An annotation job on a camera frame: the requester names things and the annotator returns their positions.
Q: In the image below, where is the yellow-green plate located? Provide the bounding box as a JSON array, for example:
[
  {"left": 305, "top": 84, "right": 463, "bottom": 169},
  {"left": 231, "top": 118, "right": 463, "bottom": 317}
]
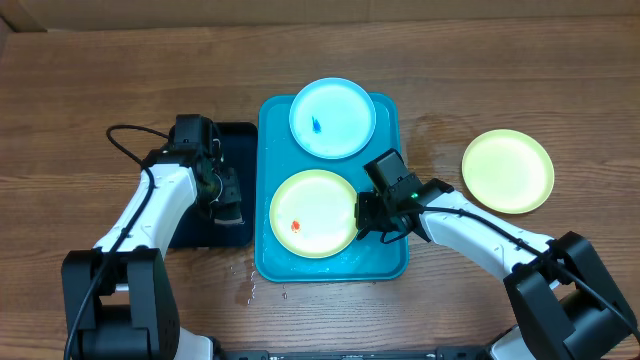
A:
[
  {"left": 461, "top": 129, "right": 555, "bottom": 214},
  {"left": 269, "top": 169, "right": 357, "bottom": 259}
]

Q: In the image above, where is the light blue plate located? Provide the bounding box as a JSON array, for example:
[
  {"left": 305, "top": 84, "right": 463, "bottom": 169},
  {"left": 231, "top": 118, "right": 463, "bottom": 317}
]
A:
[{"left": 289, "top": 77, "right": 376, "bottom": 160}]

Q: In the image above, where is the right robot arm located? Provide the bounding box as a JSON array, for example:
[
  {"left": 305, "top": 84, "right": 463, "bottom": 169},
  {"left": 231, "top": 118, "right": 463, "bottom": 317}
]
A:
[{"left": 355, "top": 149, "right": 639, "bottom": 360}]

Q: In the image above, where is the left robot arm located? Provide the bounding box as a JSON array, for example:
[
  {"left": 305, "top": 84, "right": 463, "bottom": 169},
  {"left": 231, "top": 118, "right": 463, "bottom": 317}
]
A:
[{"left": 61, "top": 114, "right": 243, "bottom": 360}]

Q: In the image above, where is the black water tray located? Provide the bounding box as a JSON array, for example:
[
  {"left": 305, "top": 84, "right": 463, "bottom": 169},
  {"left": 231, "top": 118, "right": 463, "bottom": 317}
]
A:
[{"left": 169, "top": 122, "right": 258, "bottom": 249}]

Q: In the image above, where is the turquoise plastic tray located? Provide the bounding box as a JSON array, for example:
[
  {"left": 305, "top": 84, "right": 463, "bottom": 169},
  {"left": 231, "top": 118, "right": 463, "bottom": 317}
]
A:
[{"left": 255, "top": 93, "right": 409, "bottom": 283}]

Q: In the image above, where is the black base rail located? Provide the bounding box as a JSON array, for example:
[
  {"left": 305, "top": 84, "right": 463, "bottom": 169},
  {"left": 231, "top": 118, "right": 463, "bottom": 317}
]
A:
[{"left": 213, "top": 346, "right": 492, "bottom": 360}]

